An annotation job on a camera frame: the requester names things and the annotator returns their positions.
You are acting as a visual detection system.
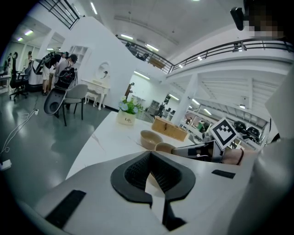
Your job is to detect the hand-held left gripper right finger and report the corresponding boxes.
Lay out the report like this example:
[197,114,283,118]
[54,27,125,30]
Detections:
[150,151,255,235]

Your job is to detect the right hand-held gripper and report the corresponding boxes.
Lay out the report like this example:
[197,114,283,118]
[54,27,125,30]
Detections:
[171,117,238,164]

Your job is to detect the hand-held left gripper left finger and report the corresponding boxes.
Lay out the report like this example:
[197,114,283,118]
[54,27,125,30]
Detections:
[16,151,167,235]

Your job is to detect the small beige bowl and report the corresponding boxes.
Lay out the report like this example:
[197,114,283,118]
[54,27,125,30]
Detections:
[155,142,176,154]

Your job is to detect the large beige bowl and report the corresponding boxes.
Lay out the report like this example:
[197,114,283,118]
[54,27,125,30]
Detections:
[140,129,164,150]

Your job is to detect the person's right forearm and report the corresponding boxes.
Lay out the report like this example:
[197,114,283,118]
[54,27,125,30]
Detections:
[222,148,253,166]

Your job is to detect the woven wicker box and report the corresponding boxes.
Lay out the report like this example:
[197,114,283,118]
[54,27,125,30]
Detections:
[151,116,190,142]

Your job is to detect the person's light shirt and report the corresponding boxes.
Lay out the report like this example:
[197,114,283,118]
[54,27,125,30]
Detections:
[264,68,294,147]

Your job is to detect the black balcony railing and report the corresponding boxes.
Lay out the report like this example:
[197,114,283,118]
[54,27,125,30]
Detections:
[116,34,294,74]

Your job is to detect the white flower pot with plant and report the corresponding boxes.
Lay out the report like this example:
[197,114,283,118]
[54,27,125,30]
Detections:
[116,95,144,126]

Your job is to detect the white power adapter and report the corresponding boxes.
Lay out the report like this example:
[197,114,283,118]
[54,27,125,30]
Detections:
[0,159,12,171]

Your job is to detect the grey padded chair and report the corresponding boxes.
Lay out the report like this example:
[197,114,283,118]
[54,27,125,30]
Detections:
[61,84,89,127]

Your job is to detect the grey round shell chair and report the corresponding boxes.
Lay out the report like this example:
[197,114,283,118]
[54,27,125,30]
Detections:
[43,88,67,118]

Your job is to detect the white dressing table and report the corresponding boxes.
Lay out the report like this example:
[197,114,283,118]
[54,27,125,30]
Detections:
[80,78,110,111]

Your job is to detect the black backpack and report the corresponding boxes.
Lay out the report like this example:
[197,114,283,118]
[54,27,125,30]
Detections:
[55,67,78,90]

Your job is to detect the round white mirror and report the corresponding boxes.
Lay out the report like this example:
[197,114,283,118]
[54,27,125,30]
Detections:
[95,61,112,80]

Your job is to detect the black office chair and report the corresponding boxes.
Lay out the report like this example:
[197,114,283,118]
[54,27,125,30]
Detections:
[8,52,29,101]

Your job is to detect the white cable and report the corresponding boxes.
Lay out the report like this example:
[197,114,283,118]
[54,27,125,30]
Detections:
[0,109,37,157]

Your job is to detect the black head-worn camera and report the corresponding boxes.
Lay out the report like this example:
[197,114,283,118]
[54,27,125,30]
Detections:
[230,6,247,31]

